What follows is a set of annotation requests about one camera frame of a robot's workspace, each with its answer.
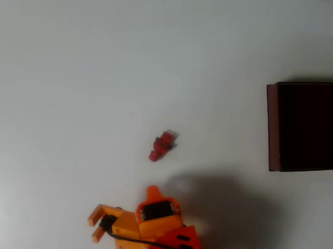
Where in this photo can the light orange gripper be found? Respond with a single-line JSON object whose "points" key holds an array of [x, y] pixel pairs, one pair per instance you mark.
{"points": [[158, 210]]}

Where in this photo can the small red toy object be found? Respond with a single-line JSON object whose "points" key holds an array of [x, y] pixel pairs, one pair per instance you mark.
{"points": [[160, 146]]}

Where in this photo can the red-orange robot arm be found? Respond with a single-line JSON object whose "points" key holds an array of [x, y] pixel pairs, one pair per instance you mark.
{"points": [[192, 233]]}

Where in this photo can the dark brown open box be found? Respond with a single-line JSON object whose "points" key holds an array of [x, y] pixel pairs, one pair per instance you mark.
{"points": [[306, 125]]}

